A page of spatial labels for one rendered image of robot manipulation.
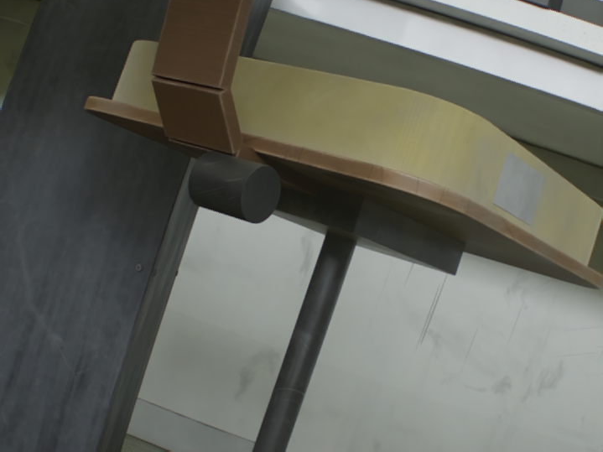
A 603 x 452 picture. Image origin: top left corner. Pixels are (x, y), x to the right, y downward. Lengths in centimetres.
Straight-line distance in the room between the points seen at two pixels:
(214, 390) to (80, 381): 120
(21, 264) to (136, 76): 42
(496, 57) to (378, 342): 102
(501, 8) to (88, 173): 59
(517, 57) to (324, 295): 66
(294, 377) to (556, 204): 27
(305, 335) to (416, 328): 144
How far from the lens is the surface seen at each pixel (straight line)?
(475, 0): 148
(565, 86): 151
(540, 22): 147
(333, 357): 240
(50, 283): 127
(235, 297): 243
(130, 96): 91
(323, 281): 95
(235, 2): 76
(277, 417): 96
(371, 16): 154
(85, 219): 126
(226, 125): 77
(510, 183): 82
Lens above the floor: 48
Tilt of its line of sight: 3 degrees up
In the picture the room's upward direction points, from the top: 19 degrees clockwise
